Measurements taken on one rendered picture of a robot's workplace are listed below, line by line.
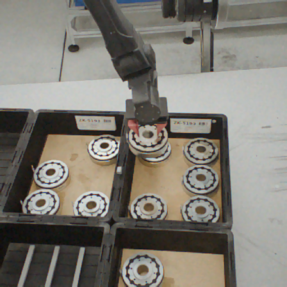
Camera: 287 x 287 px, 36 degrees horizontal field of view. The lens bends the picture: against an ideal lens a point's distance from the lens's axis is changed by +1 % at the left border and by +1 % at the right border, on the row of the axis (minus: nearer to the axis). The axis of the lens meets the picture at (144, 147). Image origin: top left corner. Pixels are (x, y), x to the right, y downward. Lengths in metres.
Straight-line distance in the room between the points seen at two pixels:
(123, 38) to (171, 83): 0.93
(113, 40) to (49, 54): 2.39
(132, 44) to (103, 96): 0.89
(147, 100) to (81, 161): 0.52
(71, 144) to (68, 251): 0.38
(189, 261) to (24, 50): 2.48
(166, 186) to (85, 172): 0.25
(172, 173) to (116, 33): 0.56
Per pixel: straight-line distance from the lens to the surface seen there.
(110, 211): 1.13
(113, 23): 0.88
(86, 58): 3.17
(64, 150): 1.42
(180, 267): 1.16
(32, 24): 3.63
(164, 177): 1.31
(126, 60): 0.93
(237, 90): 1.79
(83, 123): 1.41
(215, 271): 1.16
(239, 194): 1.45
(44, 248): 1.23
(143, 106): 0.92
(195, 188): 1.25
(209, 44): 1.99
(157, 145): 1.11
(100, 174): 1.33
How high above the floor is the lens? 1.87
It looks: 48 degrees down
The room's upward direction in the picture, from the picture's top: 5 degrees counter-clockwise
